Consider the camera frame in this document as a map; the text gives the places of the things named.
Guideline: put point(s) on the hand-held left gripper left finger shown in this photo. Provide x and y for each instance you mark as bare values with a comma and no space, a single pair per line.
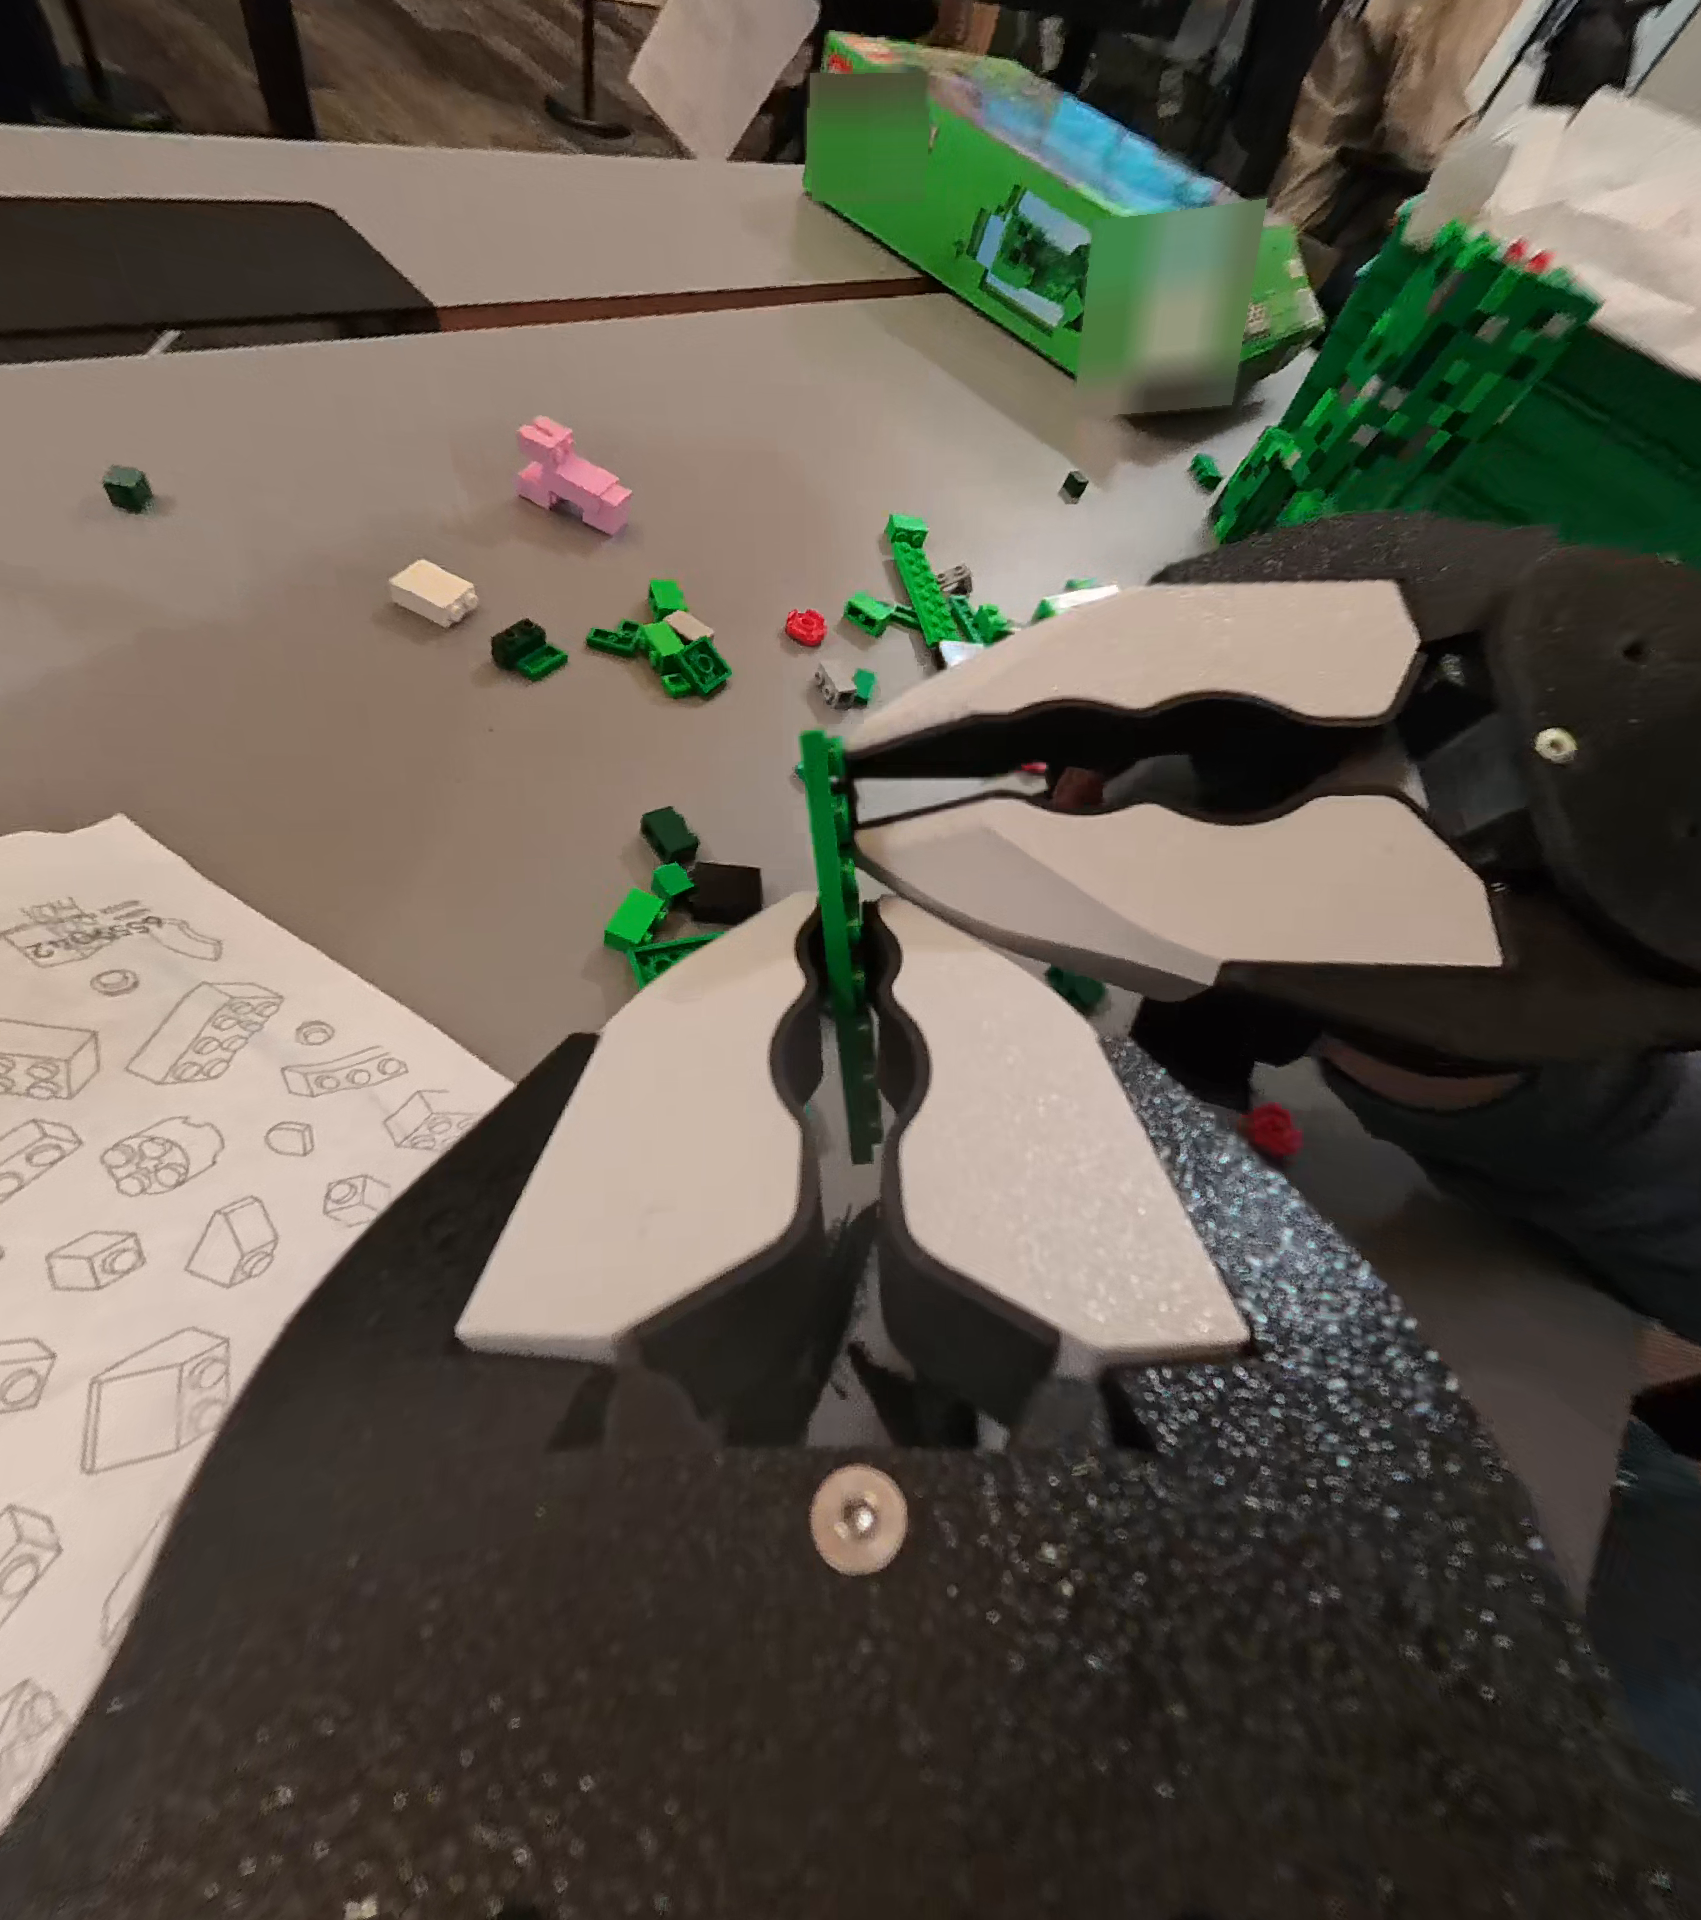
641,1170

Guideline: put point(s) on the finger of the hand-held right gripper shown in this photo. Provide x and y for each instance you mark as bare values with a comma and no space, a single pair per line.
1316,885
1239,638

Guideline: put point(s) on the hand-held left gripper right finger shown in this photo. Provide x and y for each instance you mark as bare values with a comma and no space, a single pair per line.
1062,1200

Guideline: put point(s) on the green studded brick plate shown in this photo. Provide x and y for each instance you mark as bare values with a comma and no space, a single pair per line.
833,840

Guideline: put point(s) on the brick-printed white paper bag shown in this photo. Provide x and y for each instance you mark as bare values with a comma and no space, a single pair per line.
115,1200

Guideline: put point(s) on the person's right forearm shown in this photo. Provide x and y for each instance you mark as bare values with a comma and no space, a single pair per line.
1570,1185

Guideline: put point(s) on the neighbouring grey desk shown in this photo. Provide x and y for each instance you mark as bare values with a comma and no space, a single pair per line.
566,224

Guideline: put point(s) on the wide green brick plate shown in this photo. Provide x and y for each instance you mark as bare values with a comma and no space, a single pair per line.
673,960

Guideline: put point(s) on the red round brick piece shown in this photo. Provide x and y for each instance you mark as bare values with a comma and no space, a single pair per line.
1275,1131
805,626

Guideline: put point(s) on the bright green brick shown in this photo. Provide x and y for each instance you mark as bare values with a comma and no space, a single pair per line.
633,920

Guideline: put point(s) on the dark brown brick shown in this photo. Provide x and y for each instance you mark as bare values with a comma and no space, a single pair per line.
728,892

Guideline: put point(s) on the pile of mixed green bricks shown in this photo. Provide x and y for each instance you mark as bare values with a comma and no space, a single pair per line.
926,579

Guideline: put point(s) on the green brick model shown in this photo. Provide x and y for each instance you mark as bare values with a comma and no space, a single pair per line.
1449,375

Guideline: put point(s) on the grey brick with teal piece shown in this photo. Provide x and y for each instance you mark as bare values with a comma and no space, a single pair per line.
840,686

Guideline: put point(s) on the green toy set box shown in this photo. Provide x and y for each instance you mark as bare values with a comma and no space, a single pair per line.
985,194

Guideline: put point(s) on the pile of small green bricks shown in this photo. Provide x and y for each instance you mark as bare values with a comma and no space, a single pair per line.
678,652

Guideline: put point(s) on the dark green and green bricks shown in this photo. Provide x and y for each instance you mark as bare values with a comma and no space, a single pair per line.
527,651

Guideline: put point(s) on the crumpled white paper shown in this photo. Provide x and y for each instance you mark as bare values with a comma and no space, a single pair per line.
1630,211

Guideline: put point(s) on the white brick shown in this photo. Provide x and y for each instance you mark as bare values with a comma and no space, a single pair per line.
432,593

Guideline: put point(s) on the pink brick pig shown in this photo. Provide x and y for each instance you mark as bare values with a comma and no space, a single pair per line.
573,480

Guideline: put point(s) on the white sheet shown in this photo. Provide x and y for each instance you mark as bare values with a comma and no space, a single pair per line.
723,74

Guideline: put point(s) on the black post base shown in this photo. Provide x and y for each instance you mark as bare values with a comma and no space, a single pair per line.
592,113

